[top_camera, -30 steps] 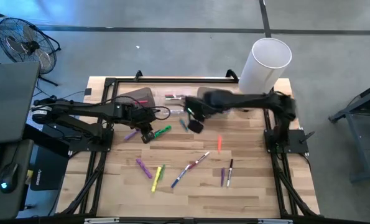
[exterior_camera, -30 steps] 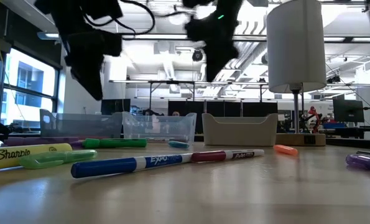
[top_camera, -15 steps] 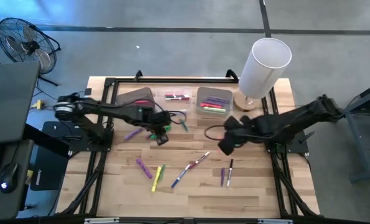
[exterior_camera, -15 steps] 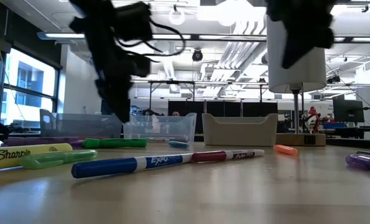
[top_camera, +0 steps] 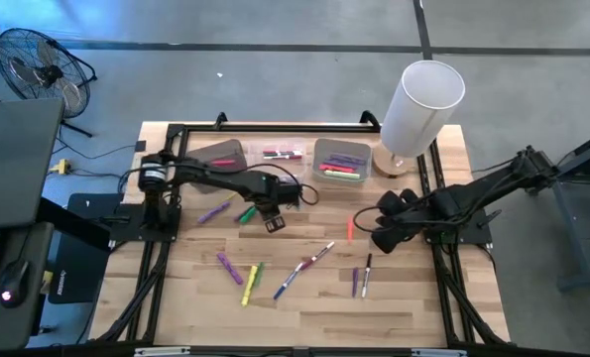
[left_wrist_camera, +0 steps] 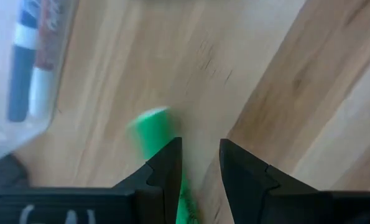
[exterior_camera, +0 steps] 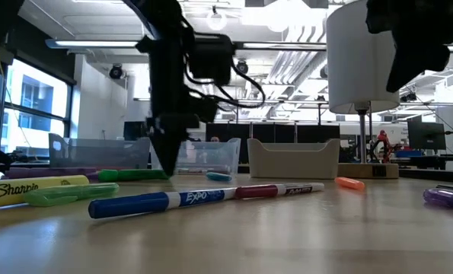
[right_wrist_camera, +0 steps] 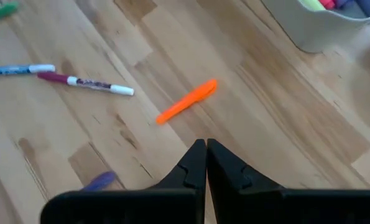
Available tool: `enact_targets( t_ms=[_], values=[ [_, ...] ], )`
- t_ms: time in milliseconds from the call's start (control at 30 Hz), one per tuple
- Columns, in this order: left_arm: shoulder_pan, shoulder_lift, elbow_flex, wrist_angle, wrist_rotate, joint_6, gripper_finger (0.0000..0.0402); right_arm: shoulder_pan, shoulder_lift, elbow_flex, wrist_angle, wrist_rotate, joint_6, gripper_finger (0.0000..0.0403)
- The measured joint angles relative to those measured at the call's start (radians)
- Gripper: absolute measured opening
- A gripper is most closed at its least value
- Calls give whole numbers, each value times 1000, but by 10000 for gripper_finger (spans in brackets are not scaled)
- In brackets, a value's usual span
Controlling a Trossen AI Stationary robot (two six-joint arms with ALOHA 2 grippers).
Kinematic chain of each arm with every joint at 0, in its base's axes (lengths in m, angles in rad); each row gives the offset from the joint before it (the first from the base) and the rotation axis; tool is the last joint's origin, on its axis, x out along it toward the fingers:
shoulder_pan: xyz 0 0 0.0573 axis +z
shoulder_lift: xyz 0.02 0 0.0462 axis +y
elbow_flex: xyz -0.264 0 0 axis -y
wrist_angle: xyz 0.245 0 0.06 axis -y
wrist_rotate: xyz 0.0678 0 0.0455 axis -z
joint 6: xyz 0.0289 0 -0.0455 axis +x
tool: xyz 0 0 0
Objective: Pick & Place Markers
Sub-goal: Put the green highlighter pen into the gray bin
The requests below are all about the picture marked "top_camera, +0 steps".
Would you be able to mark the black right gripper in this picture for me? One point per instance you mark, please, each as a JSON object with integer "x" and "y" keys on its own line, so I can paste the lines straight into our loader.
{"x": 408, "y": 210}

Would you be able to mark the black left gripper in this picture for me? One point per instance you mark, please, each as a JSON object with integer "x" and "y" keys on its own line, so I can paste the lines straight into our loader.
{"x": 265, "y": 203}

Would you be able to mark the dark purple thin marker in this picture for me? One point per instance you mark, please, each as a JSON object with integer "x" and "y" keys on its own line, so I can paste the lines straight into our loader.
{"x": 239, "y": 217}

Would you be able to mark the thin yellow marker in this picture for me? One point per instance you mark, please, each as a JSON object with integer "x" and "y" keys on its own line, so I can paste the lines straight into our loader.
{"x": 231, "y": 197}

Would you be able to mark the white marker maroon cap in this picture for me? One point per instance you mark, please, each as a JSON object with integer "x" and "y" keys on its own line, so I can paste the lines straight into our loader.
{"x": 274, "y": 152}
{"x": 319, "y": 254}

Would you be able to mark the orange highlighter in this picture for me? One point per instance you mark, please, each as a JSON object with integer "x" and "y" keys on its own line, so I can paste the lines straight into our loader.
{"x": 350, "y": 230}

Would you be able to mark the blue Expo marker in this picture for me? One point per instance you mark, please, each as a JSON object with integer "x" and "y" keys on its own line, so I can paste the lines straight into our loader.
{"x": 280, "y": 291}

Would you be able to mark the red Expo marker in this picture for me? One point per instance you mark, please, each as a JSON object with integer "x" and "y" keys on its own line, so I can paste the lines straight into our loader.
{"x": 289, "y": 158}

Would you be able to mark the yellow Sharpie highlighter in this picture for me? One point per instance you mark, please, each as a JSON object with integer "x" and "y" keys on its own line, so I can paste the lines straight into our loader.
{"x": 249, "y": 286}

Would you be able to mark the green white thin marker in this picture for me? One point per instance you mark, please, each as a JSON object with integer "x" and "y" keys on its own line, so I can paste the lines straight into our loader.
{"x": 282, "y": 155}

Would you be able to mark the green highlighter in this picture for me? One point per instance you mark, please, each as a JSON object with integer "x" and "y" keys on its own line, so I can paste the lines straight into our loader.
{"x": 341, "y": 174}

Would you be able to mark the black Expo marker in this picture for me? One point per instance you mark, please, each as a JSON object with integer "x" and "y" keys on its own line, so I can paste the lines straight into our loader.
{"x": 367, "y": 275}

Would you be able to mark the pink marker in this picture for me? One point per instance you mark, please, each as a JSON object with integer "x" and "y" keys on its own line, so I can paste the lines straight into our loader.
{"x": 223, "y": 162}

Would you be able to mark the pink highlighter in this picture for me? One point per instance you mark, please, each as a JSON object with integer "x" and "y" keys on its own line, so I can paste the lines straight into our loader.
{"x": 335, "y": 168}

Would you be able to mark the small purple highlighter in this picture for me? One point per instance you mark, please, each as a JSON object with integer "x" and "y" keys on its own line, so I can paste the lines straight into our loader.
{"x": 355, "y": 282}

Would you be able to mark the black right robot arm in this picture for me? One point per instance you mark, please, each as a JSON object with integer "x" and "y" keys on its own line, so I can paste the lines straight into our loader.
{"x": 473, "y": 198}

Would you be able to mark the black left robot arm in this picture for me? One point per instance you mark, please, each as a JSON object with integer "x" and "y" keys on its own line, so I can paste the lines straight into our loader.
{"x": 215, "y": 176}

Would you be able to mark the clear plastic bin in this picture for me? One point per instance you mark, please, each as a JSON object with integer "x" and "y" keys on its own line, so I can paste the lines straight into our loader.
{"x": 279, "y": 168}

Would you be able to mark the grey translucent plastic bin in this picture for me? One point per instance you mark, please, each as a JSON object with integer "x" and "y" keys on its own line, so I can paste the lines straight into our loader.
{"x": 225, "y": 149}

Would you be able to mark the beige plastic bin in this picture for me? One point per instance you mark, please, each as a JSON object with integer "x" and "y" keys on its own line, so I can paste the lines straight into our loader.
{"x": 324, "y": 146}

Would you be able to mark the white shade table lamp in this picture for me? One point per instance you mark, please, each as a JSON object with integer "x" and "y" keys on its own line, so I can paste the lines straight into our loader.
{"x": 423, "y": 104}

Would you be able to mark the black tape patch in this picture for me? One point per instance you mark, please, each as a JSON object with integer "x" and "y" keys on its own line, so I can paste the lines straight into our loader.
{"x": 140, "y": 146}

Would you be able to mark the grey metal stand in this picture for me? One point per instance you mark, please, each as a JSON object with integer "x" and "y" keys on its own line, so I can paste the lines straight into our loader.
{"x": 587, "y": 238}

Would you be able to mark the yellow power strip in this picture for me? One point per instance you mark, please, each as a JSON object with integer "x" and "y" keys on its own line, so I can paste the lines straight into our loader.
{"x": 61, "y": 167}

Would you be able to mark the yellow note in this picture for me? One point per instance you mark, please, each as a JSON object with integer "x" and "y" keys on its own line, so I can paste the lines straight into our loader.
{"x": 47, "y": 280}

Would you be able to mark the grey computer monitor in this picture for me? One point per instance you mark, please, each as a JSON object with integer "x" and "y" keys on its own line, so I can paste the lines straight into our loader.
{"x": 17, "y": 158}

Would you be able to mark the black computer mouse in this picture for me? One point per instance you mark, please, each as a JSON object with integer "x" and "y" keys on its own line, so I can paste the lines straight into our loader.
{"x": 14, "y": 282}

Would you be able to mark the dark grey desk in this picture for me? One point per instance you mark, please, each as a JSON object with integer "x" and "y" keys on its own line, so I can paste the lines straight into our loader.
{"x": 27, "y": 327}

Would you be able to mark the black floor fan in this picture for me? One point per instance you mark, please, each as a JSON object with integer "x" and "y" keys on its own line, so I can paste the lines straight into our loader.
{"x": 41, "y": 74}

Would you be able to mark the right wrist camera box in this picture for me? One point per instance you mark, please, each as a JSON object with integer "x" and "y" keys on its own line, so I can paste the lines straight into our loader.
{"x": 388, "y": 240}

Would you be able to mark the white frame bracket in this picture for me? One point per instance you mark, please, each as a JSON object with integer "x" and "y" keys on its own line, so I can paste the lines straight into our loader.
{"x": 160, "y": 351}
{"x": 438, "y": 352}

